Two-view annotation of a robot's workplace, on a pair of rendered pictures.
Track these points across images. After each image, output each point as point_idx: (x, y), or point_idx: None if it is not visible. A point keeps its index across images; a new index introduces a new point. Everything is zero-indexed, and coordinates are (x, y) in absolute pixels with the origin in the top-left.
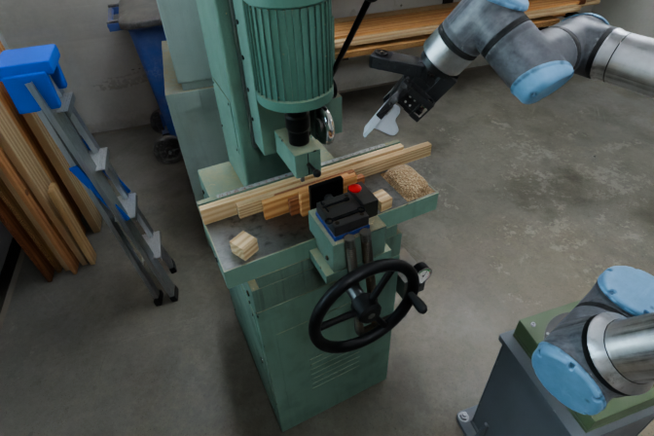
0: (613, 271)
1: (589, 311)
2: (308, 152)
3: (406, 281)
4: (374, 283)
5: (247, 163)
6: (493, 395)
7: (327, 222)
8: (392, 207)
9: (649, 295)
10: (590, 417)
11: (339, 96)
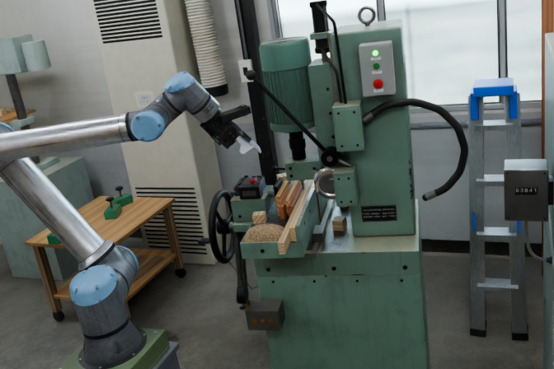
0: (108, 274)
1: (115, 265)
2: (286, 161)
3: (251, 299)
4: (233, 233)
5: None
6: None
7: (245, 175)
8: (252, 224)
9: (86, 277)
10: None
11: (333, 172)
